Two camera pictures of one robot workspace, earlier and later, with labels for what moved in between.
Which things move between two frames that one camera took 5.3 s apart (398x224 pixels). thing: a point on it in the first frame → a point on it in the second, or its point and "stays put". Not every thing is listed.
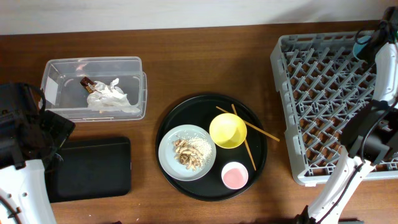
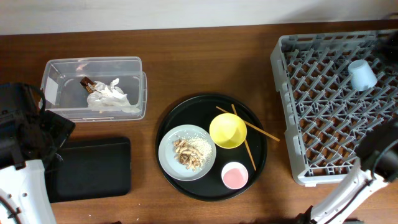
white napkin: [111, 98] stays put
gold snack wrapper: [87, 84] stays put
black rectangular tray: [91, 167] stays put
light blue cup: [357, 47] → [362, 79]
